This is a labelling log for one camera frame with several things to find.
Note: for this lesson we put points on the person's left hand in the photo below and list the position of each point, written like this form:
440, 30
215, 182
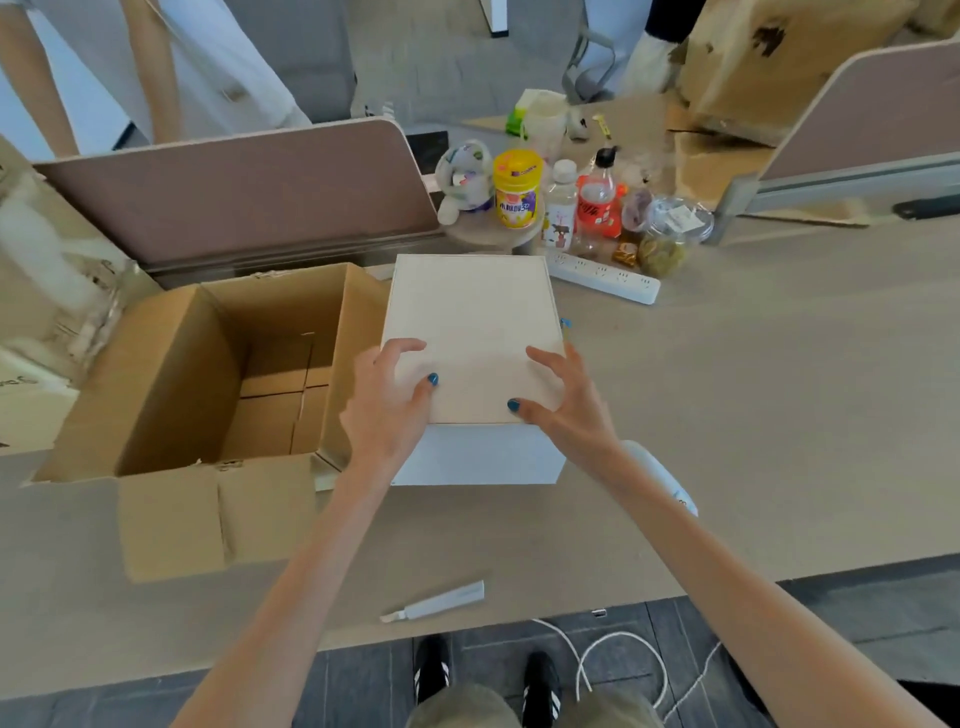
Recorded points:
382, 427

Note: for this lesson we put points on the person's right hand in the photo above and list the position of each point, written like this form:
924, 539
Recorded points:
577, 420

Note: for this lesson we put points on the white box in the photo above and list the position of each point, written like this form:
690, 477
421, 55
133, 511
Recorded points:
472, 322

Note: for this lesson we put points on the white utility knife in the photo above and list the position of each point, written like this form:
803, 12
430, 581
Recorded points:
442, 600

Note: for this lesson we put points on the person's left forearm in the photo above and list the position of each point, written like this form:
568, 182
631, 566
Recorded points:
285, 615

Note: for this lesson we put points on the person's right forearm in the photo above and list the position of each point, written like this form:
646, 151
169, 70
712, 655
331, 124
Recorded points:
750, 607

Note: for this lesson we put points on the flat cardboard piece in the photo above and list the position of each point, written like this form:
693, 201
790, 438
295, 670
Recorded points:
720, 169

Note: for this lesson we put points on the white handheld controller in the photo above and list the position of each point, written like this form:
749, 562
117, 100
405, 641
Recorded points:
660, 472

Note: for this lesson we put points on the white power strip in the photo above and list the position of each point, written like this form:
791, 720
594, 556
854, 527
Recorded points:
600, 276

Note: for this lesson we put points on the clear bag of snacks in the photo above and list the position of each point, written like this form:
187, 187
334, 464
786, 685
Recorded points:
660, 259

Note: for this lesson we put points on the small white printed bottle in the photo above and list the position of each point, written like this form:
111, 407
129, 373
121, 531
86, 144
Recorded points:
559, 217

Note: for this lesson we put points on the round beige shelf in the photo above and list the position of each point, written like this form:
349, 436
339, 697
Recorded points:
487, 236

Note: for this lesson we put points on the red label soda bottle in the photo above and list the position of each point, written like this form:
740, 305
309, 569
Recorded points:
598, 210

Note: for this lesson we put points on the clear plastic cup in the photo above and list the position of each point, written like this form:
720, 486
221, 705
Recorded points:
636, 210

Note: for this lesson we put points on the yellow lid jar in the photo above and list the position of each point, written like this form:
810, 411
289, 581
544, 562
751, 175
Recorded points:
517, 206

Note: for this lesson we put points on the small white round cap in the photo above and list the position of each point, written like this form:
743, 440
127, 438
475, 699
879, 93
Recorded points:
448, 212

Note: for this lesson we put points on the black striped shoe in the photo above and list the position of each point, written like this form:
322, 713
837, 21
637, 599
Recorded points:
541, 690
431, 667

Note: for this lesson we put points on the white tape roll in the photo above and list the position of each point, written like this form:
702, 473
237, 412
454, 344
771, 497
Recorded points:
465, 187

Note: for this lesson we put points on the mauve desk divider panel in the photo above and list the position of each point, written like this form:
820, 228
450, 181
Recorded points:
240, 195
877, 112

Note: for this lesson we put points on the black tablet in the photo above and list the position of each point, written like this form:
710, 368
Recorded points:
429, 154

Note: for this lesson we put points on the white plastic tub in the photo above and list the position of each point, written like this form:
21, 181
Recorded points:
544, 127

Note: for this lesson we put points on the small yellow packet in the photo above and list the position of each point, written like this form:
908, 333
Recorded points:
601, 126

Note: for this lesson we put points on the green tissue pack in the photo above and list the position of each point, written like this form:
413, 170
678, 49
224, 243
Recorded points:
517, 120

